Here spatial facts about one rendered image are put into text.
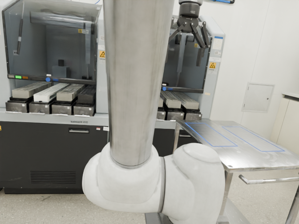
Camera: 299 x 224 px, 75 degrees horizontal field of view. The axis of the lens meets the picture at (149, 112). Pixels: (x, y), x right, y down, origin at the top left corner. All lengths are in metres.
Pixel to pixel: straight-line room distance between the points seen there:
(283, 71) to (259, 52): 0.50
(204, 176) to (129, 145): 0.22
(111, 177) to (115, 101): 0.20
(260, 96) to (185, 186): 2.93
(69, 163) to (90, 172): 1.19
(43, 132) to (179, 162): 1.28
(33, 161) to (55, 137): 0.27
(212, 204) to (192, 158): 0.13
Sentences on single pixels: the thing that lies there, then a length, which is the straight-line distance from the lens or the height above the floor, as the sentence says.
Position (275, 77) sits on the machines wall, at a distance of 3.46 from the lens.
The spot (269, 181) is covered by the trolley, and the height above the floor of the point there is 0.78.
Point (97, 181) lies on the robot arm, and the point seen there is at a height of 0.89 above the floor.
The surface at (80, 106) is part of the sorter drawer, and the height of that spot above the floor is 0.81.
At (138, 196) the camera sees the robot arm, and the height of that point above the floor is 0.88.
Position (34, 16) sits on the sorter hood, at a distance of 1.64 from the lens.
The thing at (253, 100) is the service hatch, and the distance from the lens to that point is 3.32.
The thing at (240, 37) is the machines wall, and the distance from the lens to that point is 3.09.
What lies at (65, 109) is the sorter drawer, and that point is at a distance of 1.55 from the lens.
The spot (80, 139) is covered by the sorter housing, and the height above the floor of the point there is 0.54.
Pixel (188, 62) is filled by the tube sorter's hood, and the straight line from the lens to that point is 1.60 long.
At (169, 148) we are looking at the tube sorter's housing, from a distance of 1.66.
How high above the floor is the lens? 1.20
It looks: 16 degrees down
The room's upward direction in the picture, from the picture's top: 6 degrees clockwise
